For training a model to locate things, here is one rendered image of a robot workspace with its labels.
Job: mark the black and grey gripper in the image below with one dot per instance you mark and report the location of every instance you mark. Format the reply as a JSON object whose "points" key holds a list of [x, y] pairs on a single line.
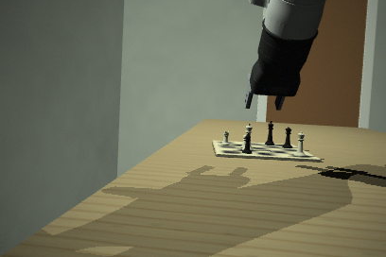
{"points": [[288, 33]]}

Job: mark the white chess king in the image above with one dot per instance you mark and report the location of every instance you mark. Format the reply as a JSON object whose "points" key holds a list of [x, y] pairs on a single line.
{"points": [[249, 128]]}

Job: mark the black and white chessboard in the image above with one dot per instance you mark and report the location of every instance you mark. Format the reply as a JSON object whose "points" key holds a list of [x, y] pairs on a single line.
{"points": [[262, 151]]}

